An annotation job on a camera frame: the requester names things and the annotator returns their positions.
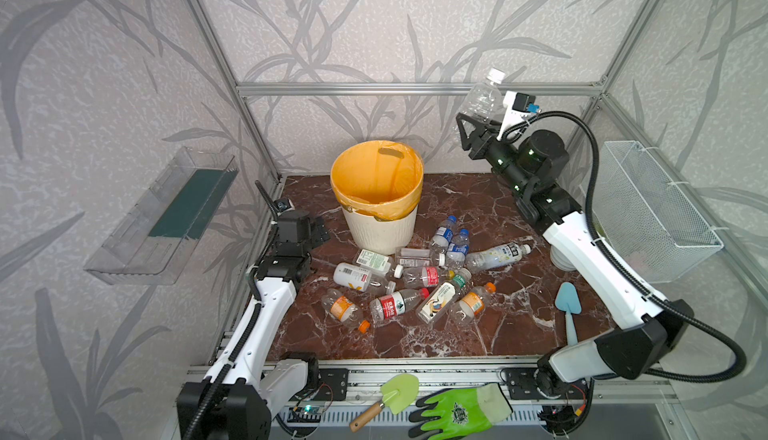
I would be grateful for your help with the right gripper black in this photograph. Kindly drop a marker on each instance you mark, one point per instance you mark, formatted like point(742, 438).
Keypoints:
point(480, 142)

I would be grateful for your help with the clear bottle white cap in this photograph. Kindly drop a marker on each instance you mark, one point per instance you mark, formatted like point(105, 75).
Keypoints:
point(484, 102)

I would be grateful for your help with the green white label bottle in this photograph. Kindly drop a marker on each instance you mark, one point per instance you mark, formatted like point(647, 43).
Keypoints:
point(379, 264)

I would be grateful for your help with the green cap colourful label bottle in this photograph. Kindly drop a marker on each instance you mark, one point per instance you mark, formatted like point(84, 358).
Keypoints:
point(439, 300)

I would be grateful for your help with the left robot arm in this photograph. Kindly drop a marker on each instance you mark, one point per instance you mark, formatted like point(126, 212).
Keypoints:
point(236, 399)

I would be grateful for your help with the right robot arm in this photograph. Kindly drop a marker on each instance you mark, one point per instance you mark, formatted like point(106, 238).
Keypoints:
point(648, 326)

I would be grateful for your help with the white ribbed waste bin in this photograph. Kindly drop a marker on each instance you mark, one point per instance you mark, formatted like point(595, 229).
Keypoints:
point(381, 236)

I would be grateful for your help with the yellow bin liner bag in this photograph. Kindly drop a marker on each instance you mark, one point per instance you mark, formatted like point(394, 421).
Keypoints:
point(378, 178)

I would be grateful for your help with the red label clear bottle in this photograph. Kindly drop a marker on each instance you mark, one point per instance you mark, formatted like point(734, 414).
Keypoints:
point(399, 302)

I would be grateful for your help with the blue cap water bottle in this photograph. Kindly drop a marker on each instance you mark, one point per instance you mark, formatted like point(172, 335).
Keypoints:
point(444, 234)

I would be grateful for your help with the small clear square bottle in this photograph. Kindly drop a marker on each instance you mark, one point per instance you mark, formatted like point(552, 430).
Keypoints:
point(419, 257)

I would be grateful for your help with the orange cap bottle right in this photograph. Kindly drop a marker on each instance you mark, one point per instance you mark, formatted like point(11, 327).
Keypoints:
point(466, 309)

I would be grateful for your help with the green circuit board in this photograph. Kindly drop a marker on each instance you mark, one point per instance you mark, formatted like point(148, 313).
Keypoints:
point(309, 414)

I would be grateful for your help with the green garden trowel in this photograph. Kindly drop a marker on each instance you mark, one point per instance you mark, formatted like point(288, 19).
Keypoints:
point(396, 394)

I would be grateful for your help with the green work glove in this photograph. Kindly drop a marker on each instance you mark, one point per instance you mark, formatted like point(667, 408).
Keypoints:
point(459, 412)

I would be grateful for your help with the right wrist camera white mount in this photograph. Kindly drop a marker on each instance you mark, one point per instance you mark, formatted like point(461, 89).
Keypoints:
point(518, 109)

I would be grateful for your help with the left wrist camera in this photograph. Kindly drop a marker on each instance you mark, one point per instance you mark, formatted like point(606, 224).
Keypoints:
point(283, 205)

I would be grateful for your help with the clear acrylic wall shelf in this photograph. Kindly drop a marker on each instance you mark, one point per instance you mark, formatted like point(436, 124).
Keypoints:
point(156, 239)

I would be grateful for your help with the white wire mesh basket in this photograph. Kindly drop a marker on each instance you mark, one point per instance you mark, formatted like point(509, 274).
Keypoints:
point(646, 217)

